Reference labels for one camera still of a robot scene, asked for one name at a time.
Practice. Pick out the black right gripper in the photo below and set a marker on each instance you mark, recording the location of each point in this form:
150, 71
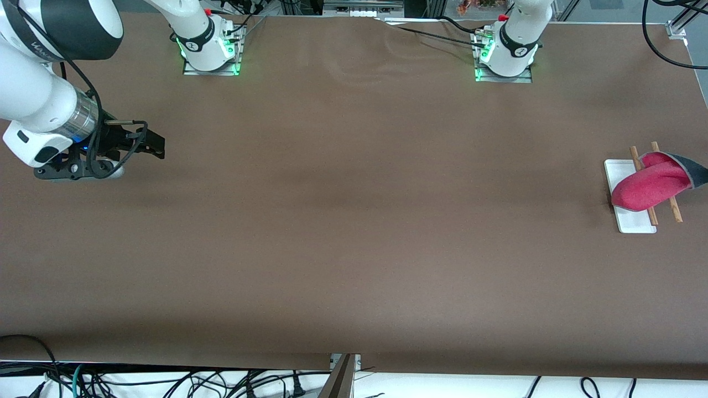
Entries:
114, 141

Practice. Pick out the grey and red towel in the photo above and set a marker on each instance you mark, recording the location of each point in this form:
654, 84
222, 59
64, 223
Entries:
647, 185

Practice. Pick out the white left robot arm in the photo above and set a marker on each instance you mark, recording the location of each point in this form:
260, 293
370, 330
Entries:
517, 44

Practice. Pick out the white rack with wooden bars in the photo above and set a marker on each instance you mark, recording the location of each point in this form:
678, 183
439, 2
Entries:
633, 221

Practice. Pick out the white power strip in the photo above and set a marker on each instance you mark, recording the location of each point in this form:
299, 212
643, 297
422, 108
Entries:
362, 12

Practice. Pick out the orange background clutter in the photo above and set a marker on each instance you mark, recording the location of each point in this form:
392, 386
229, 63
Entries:
475, 6

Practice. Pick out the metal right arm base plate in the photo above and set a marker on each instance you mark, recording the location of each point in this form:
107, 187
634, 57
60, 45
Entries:
193, 72

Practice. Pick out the brown beam with silver bracket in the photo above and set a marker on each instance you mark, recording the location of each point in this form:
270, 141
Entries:
340, 381

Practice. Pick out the silver table corner bracket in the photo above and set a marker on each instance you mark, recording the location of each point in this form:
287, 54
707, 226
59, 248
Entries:
677, 29

